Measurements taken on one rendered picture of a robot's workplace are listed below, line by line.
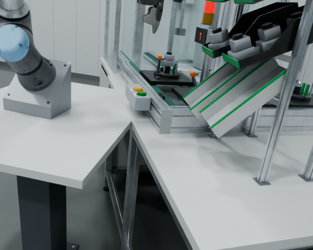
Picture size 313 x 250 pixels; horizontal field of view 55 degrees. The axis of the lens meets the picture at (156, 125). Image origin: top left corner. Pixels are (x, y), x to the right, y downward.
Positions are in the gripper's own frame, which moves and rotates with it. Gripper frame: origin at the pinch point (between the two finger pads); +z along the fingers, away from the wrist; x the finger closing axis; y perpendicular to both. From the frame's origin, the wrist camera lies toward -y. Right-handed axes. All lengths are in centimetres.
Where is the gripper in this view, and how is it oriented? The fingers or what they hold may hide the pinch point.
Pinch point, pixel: (155, 30)
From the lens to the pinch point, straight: 116.6
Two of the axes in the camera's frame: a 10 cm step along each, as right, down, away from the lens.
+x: 2.7, 3.9, -8.8
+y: -9.6, 0.1, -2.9
